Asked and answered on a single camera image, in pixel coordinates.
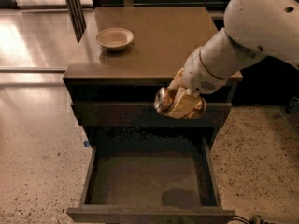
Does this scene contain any black floor cable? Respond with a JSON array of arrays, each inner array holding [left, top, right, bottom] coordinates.
[[228, 214, 278, 224]]

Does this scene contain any dark window frame post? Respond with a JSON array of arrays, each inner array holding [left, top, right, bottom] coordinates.
[[65, 0, 86, 42]]

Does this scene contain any open grey middle drawer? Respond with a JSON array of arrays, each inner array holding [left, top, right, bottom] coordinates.
[[67, 138, 235, 224]]

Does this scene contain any blue tape piece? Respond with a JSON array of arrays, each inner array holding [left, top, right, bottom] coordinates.
[[83, 141, 90, 147]]

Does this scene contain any crushed orange soda can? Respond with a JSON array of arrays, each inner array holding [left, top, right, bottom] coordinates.
[[154, 88, 206, 119]]

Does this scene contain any closed grey top drawer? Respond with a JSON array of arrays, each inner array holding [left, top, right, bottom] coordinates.
[[71, 102, 232, 127]]

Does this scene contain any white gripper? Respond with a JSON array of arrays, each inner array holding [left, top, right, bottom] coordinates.
[[167, 47, 227, 119]]

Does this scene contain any grey drawer cabinet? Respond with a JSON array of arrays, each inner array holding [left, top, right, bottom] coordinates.
[[64, 7, 242, 148]]

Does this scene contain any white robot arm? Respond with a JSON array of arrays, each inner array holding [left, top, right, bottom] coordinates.
[[167, 0, 299, 119]]

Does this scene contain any beige paper bowl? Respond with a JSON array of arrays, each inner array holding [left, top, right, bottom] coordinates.
[[96, 28, 134, 51]]

